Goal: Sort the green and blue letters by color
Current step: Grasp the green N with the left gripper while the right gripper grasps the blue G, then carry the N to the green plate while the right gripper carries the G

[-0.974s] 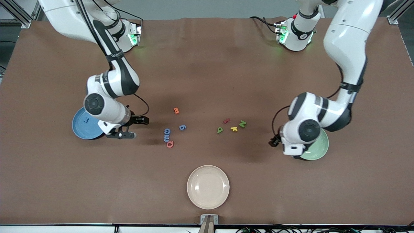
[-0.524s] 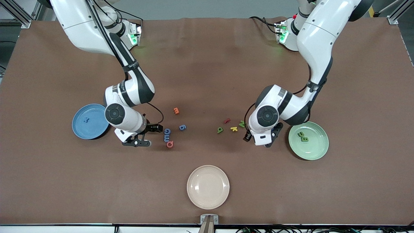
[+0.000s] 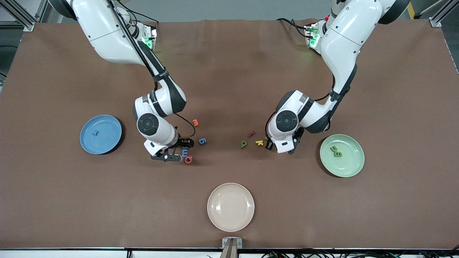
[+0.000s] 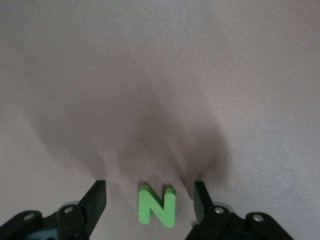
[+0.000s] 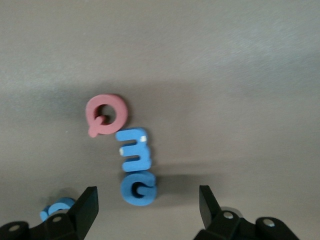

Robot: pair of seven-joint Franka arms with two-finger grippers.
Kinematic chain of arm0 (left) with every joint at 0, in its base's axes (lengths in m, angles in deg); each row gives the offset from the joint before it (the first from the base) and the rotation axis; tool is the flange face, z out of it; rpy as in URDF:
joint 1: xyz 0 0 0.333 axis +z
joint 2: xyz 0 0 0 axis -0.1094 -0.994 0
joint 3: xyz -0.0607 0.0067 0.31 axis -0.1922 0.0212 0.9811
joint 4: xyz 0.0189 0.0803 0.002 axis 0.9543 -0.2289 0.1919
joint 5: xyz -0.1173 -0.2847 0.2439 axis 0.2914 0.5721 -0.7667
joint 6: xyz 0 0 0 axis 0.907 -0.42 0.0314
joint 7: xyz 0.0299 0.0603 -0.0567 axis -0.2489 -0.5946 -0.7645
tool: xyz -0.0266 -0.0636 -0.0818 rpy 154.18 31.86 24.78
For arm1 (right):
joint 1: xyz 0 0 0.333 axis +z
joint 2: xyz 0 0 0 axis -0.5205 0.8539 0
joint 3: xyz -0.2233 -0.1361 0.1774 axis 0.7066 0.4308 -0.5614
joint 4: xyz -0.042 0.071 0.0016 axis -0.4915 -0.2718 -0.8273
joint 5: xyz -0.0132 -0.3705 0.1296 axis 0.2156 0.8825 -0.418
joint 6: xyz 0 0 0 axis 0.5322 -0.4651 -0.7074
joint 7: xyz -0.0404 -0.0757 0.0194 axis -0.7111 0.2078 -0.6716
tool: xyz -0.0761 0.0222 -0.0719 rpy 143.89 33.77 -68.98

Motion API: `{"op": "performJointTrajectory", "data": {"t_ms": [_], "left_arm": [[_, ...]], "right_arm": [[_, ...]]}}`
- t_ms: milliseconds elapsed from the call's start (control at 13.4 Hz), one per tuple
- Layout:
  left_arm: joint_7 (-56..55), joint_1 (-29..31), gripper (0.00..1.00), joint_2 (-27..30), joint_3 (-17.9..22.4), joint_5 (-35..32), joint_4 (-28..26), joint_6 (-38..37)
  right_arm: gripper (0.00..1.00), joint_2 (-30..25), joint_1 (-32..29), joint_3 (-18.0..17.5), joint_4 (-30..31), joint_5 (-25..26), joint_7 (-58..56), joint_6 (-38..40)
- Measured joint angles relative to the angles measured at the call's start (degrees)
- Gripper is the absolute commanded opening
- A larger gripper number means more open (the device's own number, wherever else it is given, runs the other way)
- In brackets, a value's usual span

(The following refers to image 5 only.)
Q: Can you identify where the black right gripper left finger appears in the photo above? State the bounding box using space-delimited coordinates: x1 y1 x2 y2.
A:
0 186 99 240

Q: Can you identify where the blue foam digit six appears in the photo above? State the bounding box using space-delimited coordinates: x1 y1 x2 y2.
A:
39 196 76 223

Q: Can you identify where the blue foam letter m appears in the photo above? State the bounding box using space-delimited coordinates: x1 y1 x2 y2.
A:
114 127 152 173

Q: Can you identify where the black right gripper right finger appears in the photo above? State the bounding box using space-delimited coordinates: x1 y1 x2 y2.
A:
194 185 301 240

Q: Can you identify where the pink foam letter Q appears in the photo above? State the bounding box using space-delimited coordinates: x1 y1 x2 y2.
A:
85 93 130 138

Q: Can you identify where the blue foam letter G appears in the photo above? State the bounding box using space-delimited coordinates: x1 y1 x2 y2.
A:
120 170 158 207

